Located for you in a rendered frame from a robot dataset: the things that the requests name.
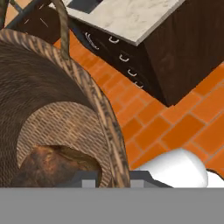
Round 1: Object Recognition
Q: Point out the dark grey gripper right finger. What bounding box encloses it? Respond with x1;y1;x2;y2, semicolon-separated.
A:
129;170;173;188

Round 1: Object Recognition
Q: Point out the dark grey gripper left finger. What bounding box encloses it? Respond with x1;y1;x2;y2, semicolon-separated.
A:
56;170;100;188

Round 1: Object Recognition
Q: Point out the brown woven wicker basket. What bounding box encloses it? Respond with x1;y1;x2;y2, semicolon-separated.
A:
0;0;131;188

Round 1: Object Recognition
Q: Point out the brown bread loaf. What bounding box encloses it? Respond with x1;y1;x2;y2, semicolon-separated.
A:
11;144;102;188

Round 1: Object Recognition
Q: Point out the dark wood cabinet marble top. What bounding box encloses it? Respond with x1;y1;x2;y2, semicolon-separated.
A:
50;0;224;108

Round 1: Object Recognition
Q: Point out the dark inset panel in counter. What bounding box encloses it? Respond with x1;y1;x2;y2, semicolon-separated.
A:
67;0;103;14

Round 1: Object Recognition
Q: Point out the white rounded object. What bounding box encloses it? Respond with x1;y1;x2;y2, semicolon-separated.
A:
135;148;224;188

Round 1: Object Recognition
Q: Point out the dark wooden furniture piece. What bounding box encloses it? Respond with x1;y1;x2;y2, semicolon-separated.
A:
4;0;64;46

